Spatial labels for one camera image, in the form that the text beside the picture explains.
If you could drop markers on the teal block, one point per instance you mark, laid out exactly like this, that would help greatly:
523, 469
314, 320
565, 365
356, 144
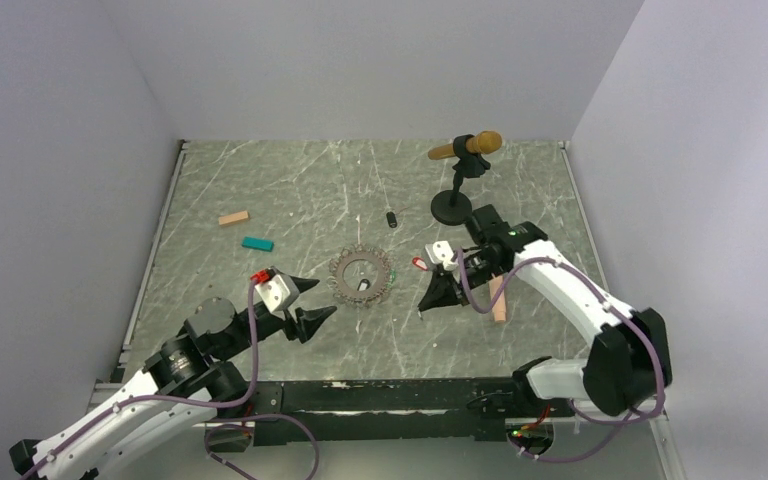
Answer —
259, 244

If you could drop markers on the black base frame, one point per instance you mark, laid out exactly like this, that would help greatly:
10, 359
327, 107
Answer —
483, 409

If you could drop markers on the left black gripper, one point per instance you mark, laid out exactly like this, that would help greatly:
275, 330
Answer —
307, 323

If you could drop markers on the pink wooden cylinder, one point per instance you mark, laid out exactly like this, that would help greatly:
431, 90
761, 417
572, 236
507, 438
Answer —
498, 305

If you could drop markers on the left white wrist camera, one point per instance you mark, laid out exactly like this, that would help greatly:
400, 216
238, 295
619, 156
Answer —
277, 290

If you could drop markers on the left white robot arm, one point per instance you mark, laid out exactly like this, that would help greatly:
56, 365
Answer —
207, 371

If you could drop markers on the small black cylinder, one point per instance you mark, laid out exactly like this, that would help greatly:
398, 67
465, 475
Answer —
391, 219

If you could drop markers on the black microphone stand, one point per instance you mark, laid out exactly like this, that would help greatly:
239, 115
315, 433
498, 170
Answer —
452, 207

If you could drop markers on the tan wooden block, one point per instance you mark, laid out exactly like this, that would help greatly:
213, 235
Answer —
233, 218

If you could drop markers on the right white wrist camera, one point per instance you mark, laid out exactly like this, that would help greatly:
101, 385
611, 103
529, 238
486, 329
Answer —
440, 254

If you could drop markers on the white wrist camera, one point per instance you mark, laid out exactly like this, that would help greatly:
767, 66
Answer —
277, 290
440, 254

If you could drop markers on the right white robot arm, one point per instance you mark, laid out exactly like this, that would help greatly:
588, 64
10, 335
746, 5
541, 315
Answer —
628, 369

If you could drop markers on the red key tag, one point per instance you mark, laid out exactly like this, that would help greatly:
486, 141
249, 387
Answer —
420, 263

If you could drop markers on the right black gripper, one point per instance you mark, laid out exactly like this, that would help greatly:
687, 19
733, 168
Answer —
443, 291

